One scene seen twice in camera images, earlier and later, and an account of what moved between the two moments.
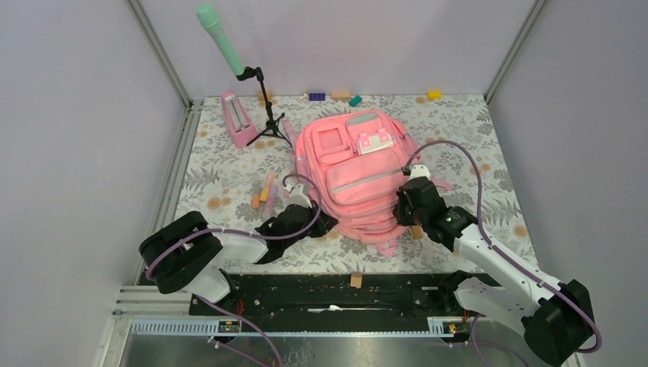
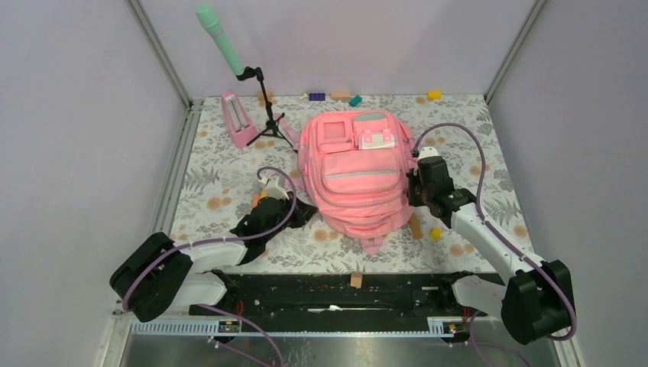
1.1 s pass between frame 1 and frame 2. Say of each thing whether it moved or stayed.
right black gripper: moved
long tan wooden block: stayed
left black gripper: moved
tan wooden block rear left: stayed
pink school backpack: stayed
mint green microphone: stayed
